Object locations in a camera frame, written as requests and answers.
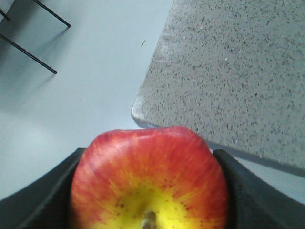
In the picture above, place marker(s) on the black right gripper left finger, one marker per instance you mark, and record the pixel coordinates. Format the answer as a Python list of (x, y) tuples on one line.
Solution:
[(43, 204)]

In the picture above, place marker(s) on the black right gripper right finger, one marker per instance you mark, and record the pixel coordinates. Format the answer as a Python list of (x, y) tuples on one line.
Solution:
[(254, 204)]

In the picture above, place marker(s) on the red yellow apple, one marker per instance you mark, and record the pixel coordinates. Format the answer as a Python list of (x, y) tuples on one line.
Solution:
[(160, 178)]

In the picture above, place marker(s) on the grey speckled kitchen counter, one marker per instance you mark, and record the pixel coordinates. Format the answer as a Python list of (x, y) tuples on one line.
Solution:
[(233, 71)]

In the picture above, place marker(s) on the black metal chair legs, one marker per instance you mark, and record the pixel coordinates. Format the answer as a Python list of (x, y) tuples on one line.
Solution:
[(26, 24)]

